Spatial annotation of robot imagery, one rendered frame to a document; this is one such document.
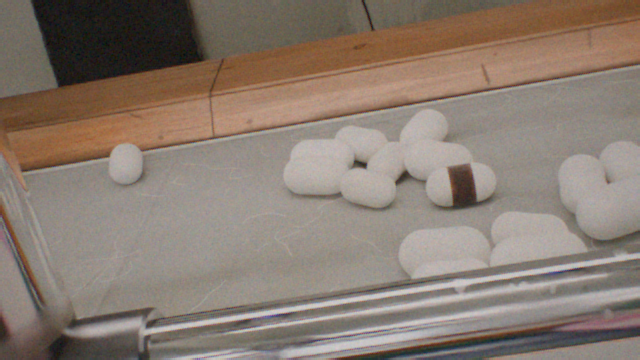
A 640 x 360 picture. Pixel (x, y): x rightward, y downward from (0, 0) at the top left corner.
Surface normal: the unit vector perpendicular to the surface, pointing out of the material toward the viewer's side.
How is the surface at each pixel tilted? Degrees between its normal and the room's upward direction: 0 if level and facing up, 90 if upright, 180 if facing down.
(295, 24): 90
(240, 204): 0
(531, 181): 0
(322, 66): 0
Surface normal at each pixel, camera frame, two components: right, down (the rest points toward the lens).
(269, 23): 0.08, 0.40
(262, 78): -0.18, -0.89
